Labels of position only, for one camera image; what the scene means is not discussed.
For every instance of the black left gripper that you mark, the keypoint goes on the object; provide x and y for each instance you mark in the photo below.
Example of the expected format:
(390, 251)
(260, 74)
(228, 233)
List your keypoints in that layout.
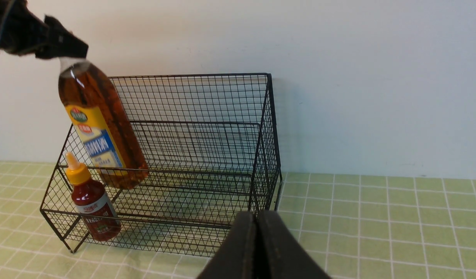
(23, 33)

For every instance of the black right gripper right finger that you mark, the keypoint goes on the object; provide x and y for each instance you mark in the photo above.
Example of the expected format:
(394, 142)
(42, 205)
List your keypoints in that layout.
(278, 253)

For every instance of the small red sauce bottle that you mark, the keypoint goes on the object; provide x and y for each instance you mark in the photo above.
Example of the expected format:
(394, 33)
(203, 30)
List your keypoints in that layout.
(92, 201)

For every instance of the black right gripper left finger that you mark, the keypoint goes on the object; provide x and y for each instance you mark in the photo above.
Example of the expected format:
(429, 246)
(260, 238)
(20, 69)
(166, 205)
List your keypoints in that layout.
(235, 257)

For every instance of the black wire mesh rack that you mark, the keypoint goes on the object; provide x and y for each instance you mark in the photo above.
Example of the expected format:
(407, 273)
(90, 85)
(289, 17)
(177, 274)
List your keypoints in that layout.
(211, 146)

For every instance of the green checkered tablecloth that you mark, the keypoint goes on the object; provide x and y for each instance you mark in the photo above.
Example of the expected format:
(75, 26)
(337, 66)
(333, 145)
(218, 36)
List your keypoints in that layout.
(355, 227)

